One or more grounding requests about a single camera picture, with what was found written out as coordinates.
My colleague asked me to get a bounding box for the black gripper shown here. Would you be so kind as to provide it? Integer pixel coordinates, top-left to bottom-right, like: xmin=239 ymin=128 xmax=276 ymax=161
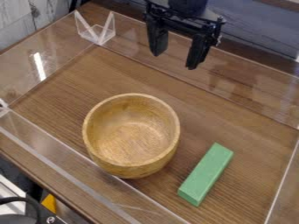
xmin=144 ymin=0 xmax=226 ymax=70

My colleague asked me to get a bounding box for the green rectangular block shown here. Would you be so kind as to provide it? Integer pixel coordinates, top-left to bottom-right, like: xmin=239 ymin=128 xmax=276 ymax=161
xmin=178 ymin=143 xmax=234 ymax=207

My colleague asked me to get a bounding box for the brown wooden bowl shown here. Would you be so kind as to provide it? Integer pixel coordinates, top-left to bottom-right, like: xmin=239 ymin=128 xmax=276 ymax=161
xmin=82 ymin=93 xmax=182 ymax=179

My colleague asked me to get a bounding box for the clear acrylic corner bracket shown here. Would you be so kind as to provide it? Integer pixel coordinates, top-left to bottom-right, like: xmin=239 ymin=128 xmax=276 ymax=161
xmin=74 ymin=11 xmax=116 ymax=46

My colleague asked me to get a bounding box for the clear acrylic front wall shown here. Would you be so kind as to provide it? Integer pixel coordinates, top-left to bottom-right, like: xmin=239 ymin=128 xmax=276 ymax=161
xmin=0 ymin=100 xmax=187 ymax=224

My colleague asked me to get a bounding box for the black cable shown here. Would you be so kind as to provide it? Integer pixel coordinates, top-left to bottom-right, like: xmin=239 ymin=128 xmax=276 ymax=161
xmin=0 ymin=196 xmax=44 ymax=224

